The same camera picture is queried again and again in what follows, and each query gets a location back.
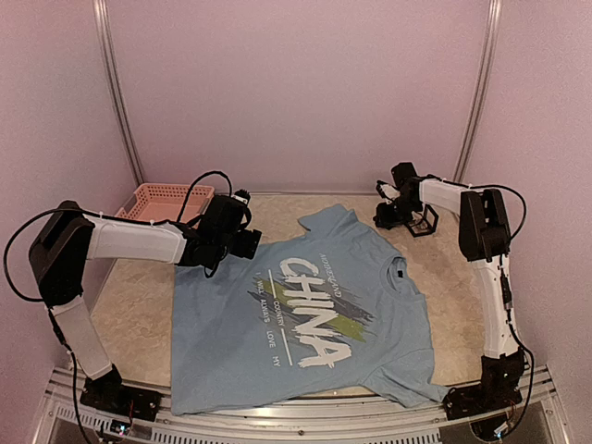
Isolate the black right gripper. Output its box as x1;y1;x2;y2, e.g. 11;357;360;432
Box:
376;195;421;228

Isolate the left aluminium frame post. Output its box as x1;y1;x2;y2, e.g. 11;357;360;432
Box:
92;0;145;186

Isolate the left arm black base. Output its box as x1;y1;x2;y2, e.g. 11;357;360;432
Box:
80;378;162;422

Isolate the black display box silver brooch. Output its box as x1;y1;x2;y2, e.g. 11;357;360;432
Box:
404;204;439;238

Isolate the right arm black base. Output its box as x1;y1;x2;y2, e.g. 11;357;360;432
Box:
442;349;525;420

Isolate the front aluminium rail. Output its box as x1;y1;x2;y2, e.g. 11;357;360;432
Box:
31;364;570;444

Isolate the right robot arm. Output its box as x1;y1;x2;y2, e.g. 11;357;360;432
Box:
374;162;525;411

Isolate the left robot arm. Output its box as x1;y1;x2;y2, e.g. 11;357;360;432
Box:
29;190;261;412

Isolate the light blue printed t-shirt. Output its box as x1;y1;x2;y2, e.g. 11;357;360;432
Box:
171;205;447;415

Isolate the right aluminium frame post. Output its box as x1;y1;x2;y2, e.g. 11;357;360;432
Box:
453;0;503;182

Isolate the aluminium frame post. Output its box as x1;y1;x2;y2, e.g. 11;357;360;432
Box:
92;0;145;186
453;0;503;182

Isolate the pink plastic basket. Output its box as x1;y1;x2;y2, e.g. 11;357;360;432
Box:
116;183;215;222

